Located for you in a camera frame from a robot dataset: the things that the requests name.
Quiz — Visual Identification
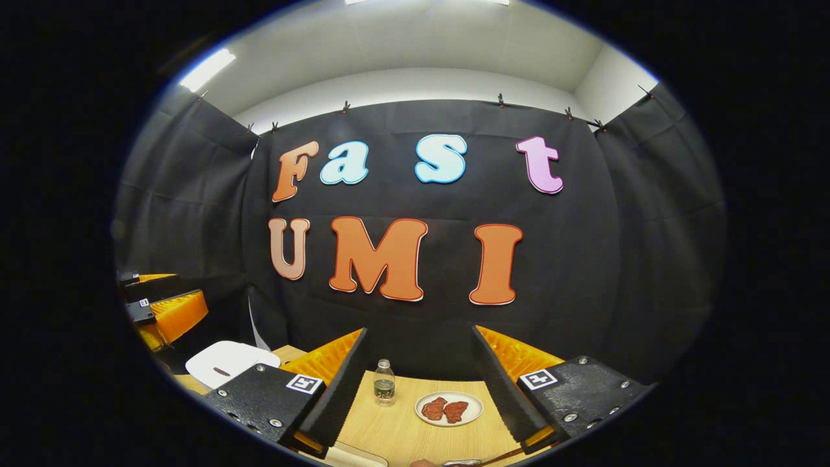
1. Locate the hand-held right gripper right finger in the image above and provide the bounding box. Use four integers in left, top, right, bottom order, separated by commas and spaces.
471, 326, 654, 455

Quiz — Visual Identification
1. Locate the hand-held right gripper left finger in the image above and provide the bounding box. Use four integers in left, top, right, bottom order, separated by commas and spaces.
202, 328, 369, 458

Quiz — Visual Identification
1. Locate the brown wooden spoon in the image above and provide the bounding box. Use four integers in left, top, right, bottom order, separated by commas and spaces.
480, 446, 526, 467

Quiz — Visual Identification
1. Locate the white rice cooker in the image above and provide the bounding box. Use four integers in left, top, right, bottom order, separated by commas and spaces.
185, 341, 281, 390

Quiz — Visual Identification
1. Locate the clear plastic rice container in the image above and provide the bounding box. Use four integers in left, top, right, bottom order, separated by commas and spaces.
318, 441, 388, 467

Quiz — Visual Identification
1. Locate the white round plate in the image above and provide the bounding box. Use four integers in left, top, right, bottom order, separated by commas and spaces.
415, 391, 484, 427

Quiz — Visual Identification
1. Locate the clear plastic water bottle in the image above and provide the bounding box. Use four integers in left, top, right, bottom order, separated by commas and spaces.
373, 359, 396, 407

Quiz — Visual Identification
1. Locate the ceiling light panel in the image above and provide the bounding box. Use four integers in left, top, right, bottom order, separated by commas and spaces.
178, 49, 237, 93

